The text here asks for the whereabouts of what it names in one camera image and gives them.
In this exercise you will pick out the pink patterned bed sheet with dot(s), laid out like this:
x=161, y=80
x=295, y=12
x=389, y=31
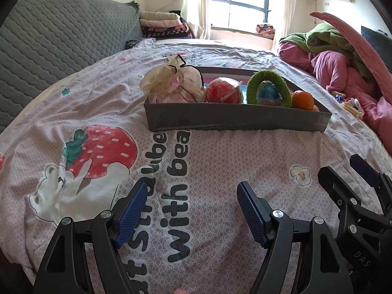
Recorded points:
x=86, y=144

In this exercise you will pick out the pink and blue book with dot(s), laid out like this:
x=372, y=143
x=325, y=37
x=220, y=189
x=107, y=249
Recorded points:
x=240, y=75

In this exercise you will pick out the green garment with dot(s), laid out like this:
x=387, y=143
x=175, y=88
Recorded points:
x=322, y=37

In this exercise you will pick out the beige drawstring pouch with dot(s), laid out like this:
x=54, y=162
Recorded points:
x=173, y=82

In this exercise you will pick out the grey quilted headboard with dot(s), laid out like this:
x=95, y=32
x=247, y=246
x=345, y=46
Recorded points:
x=44, y=41

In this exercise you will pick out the person's left hand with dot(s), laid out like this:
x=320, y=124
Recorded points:
x=180, y=291

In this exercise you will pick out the white curtain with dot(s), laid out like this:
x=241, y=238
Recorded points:
x=197, y=14
x=281, y=18

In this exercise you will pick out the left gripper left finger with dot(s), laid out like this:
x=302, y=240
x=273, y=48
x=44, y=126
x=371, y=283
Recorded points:
x=64, y=267

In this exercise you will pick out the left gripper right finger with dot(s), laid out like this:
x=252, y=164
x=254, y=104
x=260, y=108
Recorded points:
x=321, y=267

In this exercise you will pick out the colourful bag on windowsill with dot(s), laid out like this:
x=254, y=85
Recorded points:
x=265, y=30

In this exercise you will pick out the dark patterned cloth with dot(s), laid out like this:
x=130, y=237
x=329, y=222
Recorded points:
x=134, y=42

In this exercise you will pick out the stack of folded blankets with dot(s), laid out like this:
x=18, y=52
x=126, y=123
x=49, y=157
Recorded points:
x=163, y=25

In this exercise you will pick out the grey cardboard box tray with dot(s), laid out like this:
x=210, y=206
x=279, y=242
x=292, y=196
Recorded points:
x=250, y=115

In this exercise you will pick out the window with dark frame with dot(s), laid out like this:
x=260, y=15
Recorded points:
x=240, y=15

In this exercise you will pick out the pink quilt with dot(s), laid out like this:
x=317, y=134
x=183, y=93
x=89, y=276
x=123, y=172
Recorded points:
x=335, y=73

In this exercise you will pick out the black television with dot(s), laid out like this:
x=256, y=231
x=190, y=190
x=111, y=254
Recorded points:
x=380, y=42

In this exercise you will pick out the white right curtain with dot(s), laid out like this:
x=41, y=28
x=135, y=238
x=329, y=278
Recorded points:
x=281, y=18

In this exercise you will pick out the white left curtain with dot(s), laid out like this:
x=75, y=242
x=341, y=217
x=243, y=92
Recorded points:
x=197, y=14

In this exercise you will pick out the snack packets on bed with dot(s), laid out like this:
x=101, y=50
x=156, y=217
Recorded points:
x=352, y=105

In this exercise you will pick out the blue snack packet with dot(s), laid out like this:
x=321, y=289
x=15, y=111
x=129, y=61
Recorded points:
x=267, y=94

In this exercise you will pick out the red snack bag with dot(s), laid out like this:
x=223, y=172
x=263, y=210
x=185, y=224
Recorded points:
x=224, y=91

